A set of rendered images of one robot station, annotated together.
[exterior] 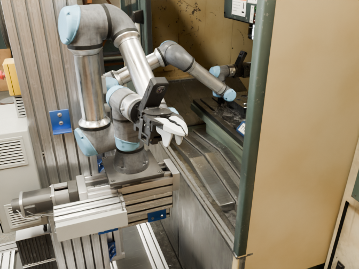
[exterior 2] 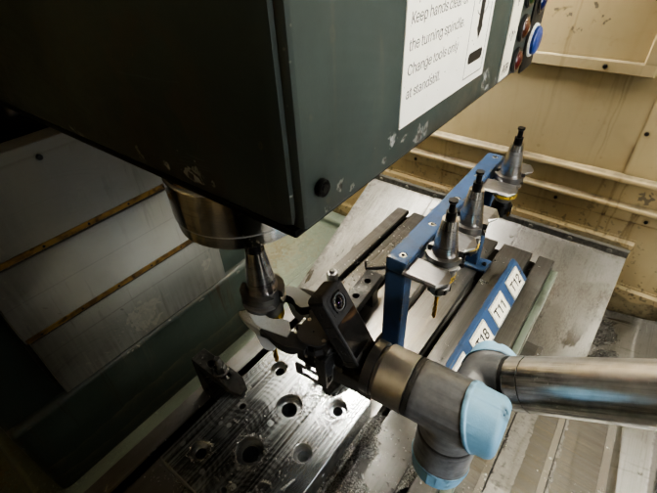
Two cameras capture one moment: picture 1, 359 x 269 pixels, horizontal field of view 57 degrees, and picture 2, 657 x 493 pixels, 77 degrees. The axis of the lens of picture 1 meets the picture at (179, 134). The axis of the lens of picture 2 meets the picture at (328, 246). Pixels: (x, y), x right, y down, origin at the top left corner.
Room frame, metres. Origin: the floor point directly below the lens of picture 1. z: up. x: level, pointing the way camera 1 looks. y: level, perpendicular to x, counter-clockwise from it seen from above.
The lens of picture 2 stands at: (2.27, -0.10, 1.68)
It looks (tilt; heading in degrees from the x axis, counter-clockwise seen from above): 38 degrees down; 239
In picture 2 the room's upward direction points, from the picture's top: 3 degrees counter-clockwise
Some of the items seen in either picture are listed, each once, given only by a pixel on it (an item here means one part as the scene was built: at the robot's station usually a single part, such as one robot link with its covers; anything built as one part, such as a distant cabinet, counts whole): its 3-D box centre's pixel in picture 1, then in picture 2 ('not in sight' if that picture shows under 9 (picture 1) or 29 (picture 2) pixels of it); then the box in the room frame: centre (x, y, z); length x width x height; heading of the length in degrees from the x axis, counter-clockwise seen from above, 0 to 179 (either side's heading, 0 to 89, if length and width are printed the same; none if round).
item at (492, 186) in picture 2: not in sight; (500, 188); (1.56, -0.55, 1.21); 0.07 x 0.05 x 0.01; 110
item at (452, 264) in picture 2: not in sight; (444, 256); (1.82, -0.46, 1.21); 0.06 x 0.06 x 0.03
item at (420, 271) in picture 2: not in sight; (429, 274); (1.87, -0.44, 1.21); 0.07 x 0.05 x 0.01; 110
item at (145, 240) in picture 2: not in sight; (118, 244); (2.29, -0.93, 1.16); 0.48 x 0.05 x 0.51; 20
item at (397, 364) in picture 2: (230, 70); (395, 374); (2.05, -0.32, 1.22); 0.08 x 0.05 x 0.08; 24
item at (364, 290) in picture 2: not in sight; (349, 312); (1.88, -0.66, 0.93); 0.26 x 0.05 x 0.06; 25
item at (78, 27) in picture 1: (91, 86); not in sight; (1.14, 0.32, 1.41); 0.15 x 0.12 x 0.55; 125
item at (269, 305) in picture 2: not in sight; (263, 292); (2.13, -0.51, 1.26); 0.06 x 0.06 x 0.03
